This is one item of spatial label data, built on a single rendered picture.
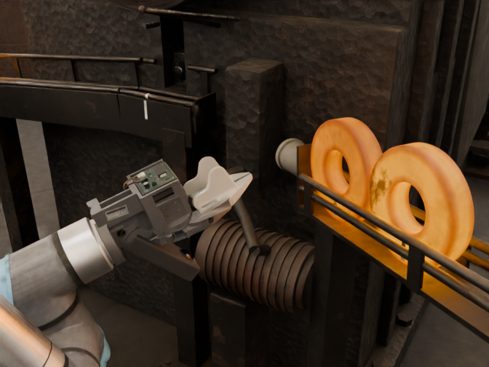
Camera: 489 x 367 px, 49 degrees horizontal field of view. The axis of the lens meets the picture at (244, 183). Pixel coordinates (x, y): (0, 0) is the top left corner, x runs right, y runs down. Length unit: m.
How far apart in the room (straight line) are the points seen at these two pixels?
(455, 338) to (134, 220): 1.15
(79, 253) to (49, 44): 0.88
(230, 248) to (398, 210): 0.35
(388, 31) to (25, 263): 0.67
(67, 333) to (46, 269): 0.09
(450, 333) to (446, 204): 1.05
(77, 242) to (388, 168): 0.39
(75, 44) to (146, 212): 0.80
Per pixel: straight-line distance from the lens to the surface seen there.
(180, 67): 1.21
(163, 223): 0.68
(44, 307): 0.70
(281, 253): 0.93
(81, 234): 0.68
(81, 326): 0.72
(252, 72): 0.97
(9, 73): 4.03
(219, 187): 0.70
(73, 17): 1.39
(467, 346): 1.64
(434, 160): 0.64
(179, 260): 0.73
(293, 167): 0.89
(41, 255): 0.68
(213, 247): 0.97
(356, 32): 0.99
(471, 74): 1.83
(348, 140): 0.76
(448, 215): 0.63
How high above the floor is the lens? 1.04
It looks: 26 degrees down
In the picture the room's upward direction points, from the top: straight up
